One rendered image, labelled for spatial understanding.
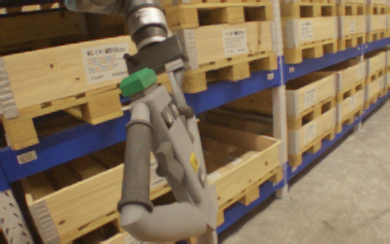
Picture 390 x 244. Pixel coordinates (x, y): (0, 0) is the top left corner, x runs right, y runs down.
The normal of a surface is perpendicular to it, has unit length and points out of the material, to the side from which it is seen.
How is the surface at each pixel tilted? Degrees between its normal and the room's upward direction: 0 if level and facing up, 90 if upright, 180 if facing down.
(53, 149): 90
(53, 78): 90
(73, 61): 90
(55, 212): 90
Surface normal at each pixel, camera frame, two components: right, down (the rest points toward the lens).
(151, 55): -0.31, -0.15
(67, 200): 0.63, 0.15
